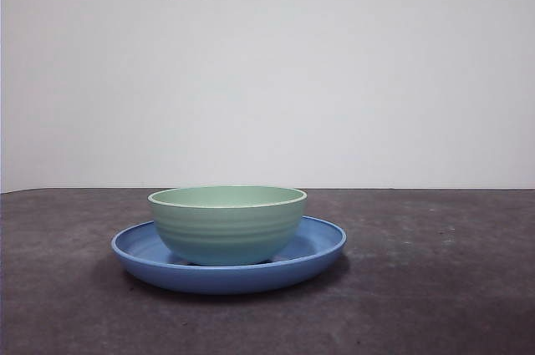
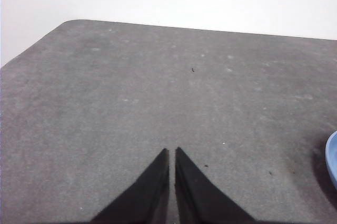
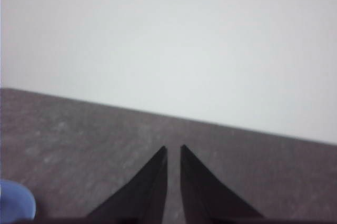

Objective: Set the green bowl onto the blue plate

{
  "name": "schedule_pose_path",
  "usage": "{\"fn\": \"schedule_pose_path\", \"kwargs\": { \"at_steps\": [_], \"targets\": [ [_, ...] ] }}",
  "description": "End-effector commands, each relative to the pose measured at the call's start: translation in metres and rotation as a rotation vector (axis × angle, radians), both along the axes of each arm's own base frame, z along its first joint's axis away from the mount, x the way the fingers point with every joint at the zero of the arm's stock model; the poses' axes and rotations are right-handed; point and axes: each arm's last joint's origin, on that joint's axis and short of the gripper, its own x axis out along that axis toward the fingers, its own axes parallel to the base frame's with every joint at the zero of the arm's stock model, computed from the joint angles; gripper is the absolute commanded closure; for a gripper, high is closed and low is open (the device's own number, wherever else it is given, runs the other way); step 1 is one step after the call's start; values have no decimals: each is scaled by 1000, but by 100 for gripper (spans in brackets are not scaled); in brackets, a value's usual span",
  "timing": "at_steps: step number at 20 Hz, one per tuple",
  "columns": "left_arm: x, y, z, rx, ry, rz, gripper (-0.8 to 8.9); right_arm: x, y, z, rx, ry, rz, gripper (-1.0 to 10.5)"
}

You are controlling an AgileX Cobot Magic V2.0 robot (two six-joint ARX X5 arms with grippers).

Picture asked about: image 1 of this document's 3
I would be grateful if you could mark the green ribbed bowl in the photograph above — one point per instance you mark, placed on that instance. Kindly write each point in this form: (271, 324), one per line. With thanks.
(225, 225)

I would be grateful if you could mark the blue plate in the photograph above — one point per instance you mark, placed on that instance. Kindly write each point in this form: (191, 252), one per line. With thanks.
(209, 280)

